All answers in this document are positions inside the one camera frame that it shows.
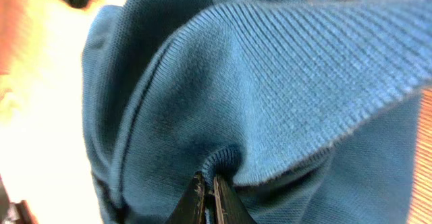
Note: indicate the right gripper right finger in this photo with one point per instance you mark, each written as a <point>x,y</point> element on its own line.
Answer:
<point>228,206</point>

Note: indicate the blue polo shirt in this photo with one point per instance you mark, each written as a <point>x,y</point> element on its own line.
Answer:
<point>309,107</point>

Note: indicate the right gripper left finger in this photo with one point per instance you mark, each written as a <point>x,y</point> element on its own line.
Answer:
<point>191,207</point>

